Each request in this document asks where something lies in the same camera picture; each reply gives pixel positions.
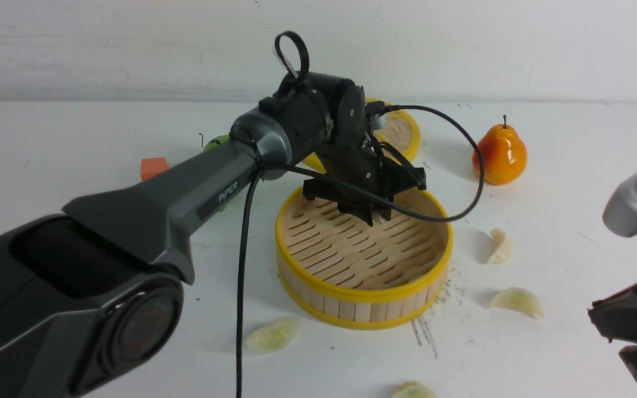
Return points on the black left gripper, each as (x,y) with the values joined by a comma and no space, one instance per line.
(383,177)

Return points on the pale dumpling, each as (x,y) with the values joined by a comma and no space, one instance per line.
(501,247)

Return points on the greenish dumpling bottom edge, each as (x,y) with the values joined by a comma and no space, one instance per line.
(413,390)

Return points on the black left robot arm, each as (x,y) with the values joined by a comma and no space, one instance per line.
(91,293)

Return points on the yellow bamboo steamer lid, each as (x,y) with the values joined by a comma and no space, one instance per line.
(398,135)

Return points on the yellow bamboo steamer tray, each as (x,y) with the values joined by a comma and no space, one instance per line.
(346,273)

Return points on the orange toy pear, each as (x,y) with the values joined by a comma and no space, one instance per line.
(504,154)

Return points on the green toy watermelon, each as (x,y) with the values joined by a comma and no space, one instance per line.
(214,142)

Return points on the orange foam cube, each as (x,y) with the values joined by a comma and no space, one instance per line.
(151,167)

